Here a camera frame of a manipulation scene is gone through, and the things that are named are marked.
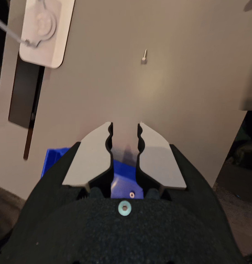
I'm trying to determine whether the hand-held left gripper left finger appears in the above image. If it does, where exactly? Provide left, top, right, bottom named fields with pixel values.
left=62, top=122, right=114, bottom=193

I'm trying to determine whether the clear stand pole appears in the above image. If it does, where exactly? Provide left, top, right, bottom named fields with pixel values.
left=0, top=14, right=39, bottom=48

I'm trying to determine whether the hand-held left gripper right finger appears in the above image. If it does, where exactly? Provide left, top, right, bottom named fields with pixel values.
left=136, top=122, right=187, bottom=196

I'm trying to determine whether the white stand base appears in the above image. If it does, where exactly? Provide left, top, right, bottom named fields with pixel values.
left=19, top=0, right=75, bottom=69

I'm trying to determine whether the blue plastic bin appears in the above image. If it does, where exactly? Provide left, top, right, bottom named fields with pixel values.
left=41, top=147, right=144, bottom=199

